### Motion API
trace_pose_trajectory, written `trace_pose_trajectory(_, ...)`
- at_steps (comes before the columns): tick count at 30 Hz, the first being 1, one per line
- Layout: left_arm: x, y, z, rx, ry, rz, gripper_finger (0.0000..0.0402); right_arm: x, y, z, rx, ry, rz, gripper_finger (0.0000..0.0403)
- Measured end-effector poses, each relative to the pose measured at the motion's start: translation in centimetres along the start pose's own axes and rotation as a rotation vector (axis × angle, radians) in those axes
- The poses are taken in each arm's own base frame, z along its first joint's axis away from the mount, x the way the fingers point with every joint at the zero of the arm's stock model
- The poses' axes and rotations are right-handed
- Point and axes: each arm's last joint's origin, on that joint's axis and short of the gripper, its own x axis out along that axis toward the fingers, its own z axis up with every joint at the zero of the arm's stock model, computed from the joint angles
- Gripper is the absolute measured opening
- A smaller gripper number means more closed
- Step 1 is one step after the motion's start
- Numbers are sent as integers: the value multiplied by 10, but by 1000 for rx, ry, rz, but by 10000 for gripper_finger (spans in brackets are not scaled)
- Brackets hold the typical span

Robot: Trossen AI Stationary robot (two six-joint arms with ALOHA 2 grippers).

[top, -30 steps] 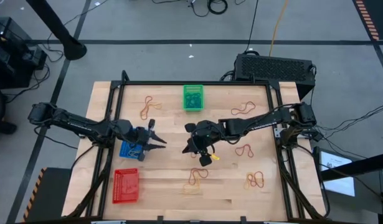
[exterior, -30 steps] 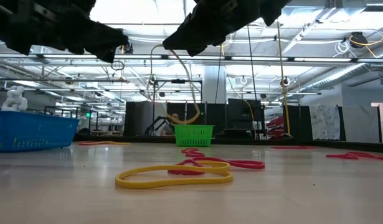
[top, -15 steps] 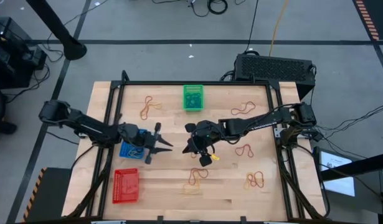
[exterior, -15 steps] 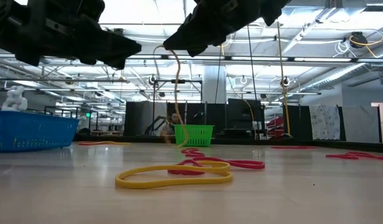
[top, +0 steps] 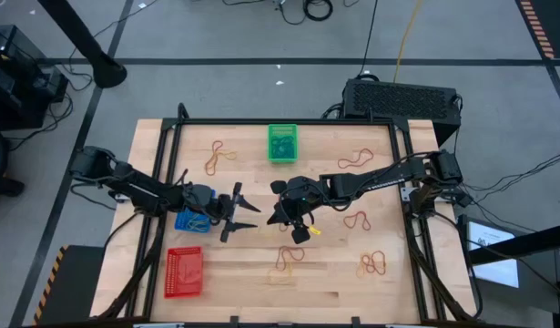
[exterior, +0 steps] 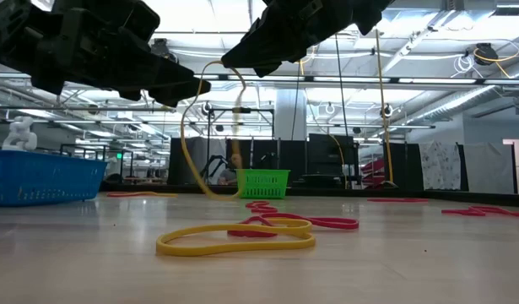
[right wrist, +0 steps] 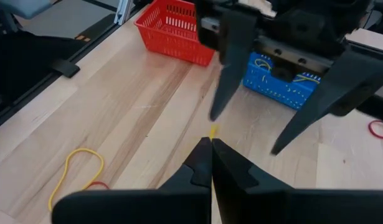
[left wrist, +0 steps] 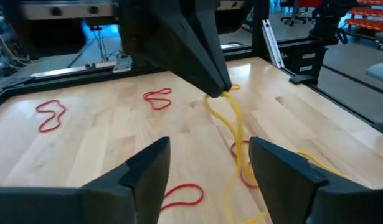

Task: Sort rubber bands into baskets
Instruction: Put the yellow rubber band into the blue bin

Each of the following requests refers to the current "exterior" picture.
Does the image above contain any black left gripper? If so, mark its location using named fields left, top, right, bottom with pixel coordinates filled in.
left=0, top=0, right=212, bottom=108

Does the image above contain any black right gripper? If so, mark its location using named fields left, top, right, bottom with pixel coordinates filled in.
left=220, top=0, right=395, bottom=79

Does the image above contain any red rubber band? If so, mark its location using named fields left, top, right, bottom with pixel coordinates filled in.
left=105, top=190, right=159, bottom=199
left=440, top=204, right=519, bottom=220
left=226, top=212, right=360, bottom=239
left=245, top=199, right=280, bottom=214
left=366, top=197, right=430, bottom=204

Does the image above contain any white pillar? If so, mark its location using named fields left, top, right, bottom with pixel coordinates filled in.
left=274, top=87, right=308, bottom=142

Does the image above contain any grey curtain panel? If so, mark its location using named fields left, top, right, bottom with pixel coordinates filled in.
left=168, top=136, right=227, bottom=186

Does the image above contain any black partition panel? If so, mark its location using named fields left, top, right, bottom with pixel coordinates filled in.
left=224, top=138, right=307, bottom=187
left=383, top=142, right=424, bottom=192

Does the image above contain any person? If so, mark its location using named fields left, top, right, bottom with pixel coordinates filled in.
left=218, top=153, right=244, bottom=186

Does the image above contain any green plastic basket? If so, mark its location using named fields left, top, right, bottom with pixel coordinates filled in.
left=235, top=168, right=291, bottom=200

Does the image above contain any black cabinet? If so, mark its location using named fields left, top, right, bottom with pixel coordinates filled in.
left=307, top=133, right=360, bottom=189

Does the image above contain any blue plastic basket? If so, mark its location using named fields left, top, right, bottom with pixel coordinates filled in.
left=0, top=149, right=109, bottom=208

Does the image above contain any red shelf rack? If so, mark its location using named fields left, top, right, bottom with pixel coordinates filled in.
left=360, top=156, right=387, bottom=187

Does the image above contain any white patterned cloth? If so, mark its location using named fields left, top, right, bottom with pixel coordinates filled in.
left=418, top=140, right=462, bottom=191

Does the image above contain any grey partition panel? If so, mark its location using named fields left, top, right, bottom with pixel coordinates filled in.
left=460, top=142, right=516, bottom=195

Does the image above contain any black ceiling cable reel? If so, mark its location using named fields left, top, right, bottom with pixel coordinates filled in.
left=151, top=37, right=180, bottom=64
left=473, top=41, right=500, bottom=67

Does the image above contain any black metal stand frame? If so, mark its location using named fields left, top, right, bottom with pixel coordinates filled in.
left=205, top=106, right=276, bottom=186

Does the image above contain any thin black hanging cable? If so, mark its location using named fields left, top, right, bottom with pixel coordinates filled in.
left=290, top=58, right=303, bottom=141

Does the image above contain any long black cable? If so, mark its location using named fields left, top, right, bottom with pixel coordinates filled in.
left=333, top=32, right=349, bottom=143

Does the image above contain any long yellow cable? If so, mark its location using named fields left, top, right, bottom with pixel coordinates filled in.
left=373, top=28, right=395, bottom=185

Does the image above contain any silver ventilation duct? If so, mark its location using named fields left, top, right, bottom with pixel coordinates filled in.
left=404, top=83, right=519, bottom=124

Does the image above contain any black aluminium table frame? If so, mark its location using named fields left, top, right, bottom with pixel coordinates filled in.
left=99, top=180, right=519, bottom=209

